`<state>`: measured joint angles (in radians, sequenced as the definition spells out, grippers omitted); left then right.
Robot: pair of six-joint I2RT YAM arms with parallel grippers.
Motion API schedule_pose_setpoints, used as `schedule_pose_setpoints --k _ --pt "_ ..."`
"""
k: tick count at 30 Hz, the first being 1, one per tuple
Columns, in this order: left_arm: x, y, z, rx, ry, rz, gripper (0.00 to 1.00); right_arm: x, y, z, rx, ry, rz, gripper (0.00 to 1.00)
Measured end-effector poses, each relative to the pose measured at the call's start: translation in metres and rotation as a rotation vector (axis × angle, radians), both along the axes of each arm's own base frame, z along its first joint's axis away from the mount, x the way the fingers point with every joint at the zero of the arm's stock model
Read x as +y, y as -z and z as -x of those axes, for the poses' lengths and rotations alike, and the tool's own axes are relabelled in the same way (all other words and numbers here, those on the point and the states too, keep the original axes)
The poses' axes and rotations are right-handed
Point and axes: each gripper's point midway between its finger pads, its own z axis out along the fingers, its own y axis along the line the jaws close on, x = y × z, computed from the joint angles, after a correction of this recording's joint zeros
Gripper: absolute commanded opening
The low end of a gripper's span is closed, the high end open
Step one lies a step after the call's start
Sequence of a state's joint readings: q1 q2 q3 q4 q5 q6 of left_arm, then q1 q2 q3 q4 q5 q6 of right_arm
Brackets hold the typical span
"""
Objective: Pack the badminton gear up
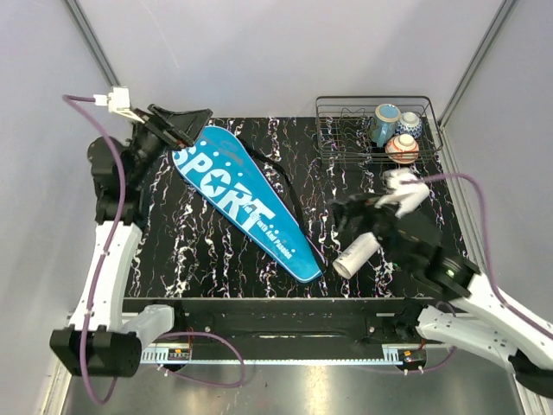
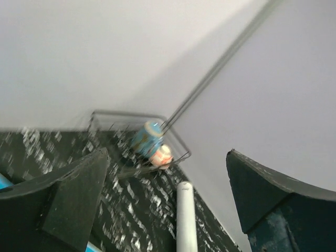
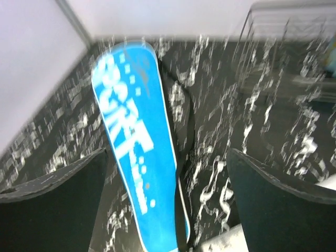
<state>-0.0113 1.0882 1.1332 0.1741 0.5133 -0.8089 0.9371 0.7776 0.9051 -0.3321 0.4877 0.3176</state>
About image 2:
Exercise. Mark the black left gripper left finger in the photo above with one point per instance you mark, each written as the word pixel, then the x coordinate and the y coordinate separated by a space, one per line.
pixel 55 211

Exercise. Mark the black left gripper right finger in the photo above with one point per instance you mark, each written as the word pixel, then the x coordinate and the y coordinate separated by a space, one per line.
pixel 278 212

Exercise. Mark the blue sport racket bag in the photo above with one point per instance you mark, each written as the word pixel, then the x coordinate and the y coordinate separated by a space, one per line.
pixel 4 182

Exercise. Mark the white shuttlecock tube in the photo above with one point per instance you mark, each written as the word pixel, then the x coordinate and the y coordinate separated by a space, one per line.
pixel 186 235

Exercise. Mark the blue ceramic mug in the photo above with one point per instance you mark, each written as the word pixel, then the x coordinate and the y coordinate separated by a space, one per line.
pixel 148 139

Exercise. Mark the red white patterned bowl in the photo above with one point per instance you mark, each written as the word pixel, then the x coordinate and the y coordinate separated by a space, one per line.
pixel 162 157

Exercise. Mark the black wire dish basket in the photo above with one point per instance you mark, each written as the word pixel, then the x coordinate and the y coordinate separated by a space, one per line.
pixel 115 130

